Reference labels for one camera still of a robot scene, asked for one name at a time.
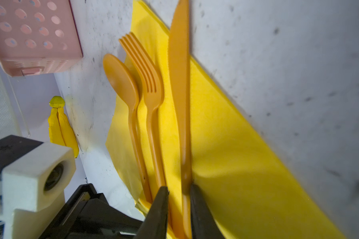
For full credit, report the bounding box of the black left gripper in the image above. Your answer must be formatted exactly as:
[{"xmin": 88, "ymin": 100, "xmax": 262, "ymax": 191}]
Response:
[{"xmin": 40, "ymin": 184, "xmax": 143, "ymax": 239}]

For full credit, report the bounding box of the yellow plastic knife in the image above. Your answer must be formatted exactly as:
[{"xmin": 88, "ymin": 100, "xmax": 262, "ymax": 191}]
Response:
[{"xmin": 168, "ymin": 1, "xmax": 192, "ymax": 239}]

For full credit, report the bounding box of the pink perforated plastic basket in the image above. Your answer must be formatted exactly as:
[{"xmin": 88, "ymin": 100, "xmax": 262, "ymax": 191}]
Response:
[{"xmin": 0, "ymin": 0, "xmax": 83, "ymax": 77}]

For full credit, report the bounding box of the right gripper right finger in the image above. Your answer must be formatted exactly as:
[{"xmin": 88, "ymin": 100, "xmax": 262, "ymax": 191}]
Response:
[{"xmin": 190, "ymin": 184, "xmax": 225, "ymax": 239}]

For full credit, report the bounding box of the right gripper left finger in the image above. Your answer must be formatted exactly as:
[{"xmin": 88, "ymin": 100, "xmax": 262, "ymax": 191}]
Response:
[{"xmin": 134, "ymin": 186, "xmax": 169, "ymax": 239}]

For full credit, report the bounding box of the yellow plastic fork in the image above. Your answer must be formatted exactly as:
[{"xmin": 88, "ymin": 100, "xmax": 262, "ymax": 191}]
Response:
[{"xmin": 119, "ymin": 32, "xmax": 167, "ymax": 188}]

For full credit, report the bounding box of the yellow plastic spoon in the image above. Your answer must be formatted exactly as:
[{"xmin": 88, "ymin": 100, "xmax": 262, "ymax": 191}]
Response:
[{"xmin": 103, "ymin": 54, "xmax": 153, "ymax": 203}]

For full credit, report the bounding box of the yellow banana toy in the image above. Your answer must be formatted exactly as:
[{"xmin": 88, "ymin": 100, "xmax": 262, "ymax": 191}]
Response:
[{"xmin": 48, "ymin": 96, "xmax": 79, "ymax": 158}]

